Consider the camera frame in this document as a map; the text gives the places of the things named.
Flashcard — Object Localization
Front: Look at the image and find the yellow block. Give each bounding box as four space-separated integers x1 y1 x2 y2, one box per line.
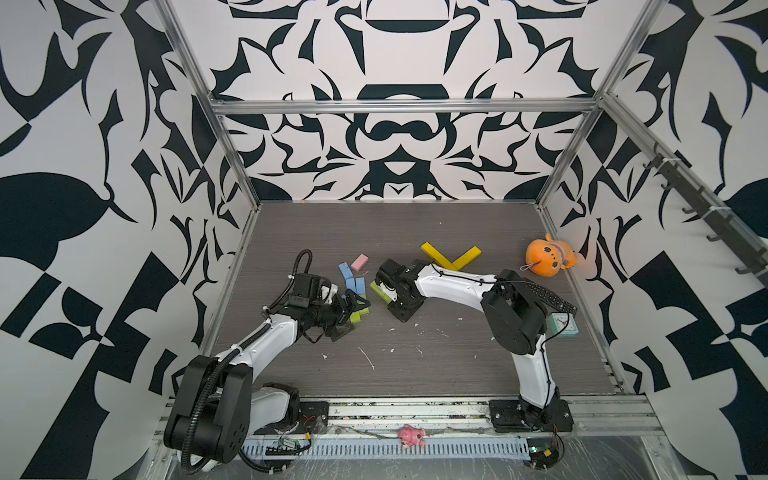
421 242 455 271
452 246 482 271

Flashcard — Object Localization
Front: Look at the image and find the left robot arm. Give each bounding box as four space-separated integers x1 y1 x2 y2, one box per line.
163 249 370 475

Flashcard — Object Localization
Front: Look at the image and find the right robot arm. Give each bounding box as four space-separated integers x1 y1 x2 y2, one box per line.
371 259 577 431

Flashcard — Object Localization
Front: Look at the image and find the light blue block lower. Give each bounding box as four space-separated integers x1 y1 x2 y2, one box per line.
345 277 366 296

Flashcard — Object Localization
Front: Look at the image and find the light blue block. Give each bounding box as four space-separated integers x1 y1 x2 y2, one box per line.
345 277 366 296
338 262 354 279

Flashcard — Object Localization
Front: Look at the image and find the light blue block top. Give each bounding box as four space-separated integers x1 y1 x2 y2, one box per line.
338 262 354 279

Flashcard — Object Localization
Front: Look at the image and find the pink block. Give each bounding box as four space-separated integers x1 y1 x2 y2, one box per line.
350 254 369 272

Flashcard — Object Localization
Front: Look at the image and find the orange plush toy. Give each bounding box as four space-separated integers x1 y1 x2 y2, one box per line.
520 234 578 278

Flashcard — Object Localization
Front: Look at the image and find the pink pig toy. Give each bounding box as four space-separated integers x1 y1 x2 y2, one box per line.
398 425 426 448

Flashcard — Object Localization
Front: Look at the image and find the black remote control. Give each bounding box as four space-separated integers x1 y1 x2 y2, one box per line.
527 282 578 316

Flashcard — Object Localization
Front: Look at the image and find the teal square clock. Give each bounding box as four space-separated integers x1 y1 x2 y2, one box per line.
548 313 579 337

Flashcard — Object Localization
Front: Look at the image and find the circuit board right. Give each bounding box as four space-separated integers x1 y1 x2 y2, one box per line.
525 438 562 471

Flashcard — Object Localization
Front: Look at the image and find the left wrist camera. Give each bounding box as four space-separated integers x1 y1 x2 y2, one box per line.
314 279 338 305

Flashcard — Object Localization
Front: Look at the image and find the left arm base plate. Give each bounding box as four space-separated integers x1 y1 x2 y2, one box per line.
251 400 330 435

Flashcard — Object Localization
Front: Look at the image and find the white cable duct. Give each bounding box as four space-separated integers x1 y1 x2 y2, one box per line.
243 437 530 461

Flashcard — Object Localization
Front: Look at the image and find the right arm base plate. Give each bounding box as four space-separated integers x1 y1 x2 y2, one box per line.
488 396 574 433

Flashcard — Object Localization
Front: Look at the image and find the black hook rail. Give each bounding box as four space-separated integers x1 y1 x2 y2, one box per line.
644 142 767 287

